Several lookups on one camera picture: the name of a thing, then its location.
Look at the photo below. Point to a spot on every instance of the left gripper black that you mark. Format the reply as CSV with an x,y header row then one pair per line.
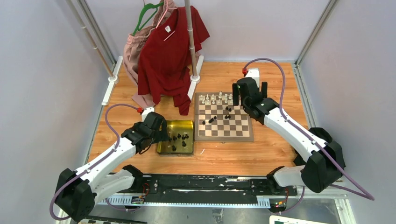
x,y
162,134

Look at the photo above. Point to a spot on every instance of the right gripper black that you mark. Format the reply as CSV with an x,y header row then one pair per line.
x,y
236,94

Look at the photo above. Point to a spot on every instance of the gold metal tray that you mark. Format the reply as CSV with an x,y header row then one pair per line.
x,y
180,139

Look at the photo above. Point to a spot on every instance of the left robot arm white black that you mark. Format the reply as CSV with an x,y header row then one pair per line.
x,y
78,191

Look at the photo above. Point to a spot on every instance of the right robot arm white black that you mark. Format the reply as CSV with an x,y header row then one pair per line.
x,y
319,158

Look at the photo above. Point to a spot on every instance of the wooden chess board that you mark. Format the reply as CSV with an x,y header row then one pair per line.
x,y
231,126

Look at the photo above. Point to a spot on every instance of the white chess piece row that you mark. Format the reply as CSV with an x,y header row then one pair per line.
x,y
214,98

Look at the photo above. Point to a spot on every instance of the red t-shirt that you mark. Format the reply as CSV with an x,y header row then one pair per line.
x,y
164,60

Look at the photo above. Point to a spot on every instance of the pink garment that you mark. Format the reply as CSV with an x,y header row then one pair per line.
x,y
135,42

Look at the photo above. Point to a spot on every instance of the green clothes hanger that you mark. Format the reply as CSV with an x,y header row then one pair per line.
x,y
146,14

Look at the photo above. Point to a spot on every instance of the black mounting rail base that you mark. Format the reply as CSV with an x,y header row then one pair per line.
x,y
207,189

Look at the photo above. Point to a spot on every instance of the white clothes rack frame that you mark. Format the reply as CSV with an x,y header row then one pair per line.
x,y
88,25

